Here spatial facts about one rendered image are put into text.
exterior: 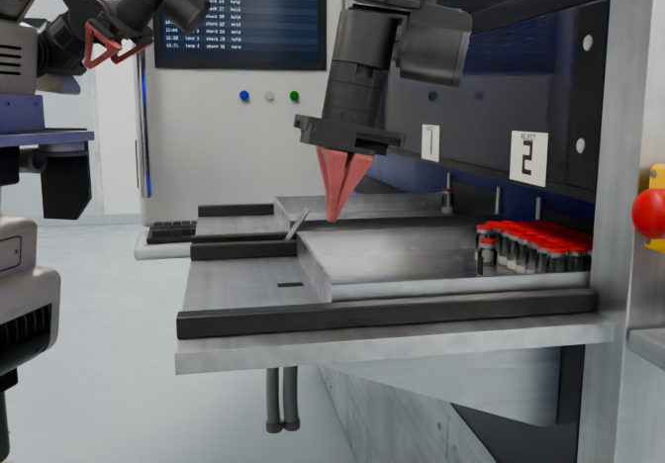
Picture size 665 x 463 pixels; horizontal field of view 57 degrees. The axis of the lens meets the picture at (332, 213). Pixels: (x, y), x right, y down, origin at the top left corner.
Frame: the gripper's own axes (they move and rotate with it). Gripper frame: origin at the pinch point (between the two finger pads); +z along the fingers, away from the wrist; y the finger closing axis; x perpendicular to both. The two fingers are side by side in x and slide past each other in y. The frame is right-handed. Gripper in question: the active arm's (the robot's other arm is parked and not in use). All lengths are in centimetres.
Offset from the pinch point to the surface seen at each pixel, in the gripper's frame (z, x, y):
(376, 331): 8.6, -9.5, 3.9
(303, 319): 8.6, -8.2, -2.6
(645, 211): -6.6, -18.4, 20.4
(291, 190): 9, 89, 8
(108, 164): 66, 544, -102
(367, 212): 6, 53, 18
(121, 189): 87, 543, -88
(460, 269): 5.7, 8.8, 19.0
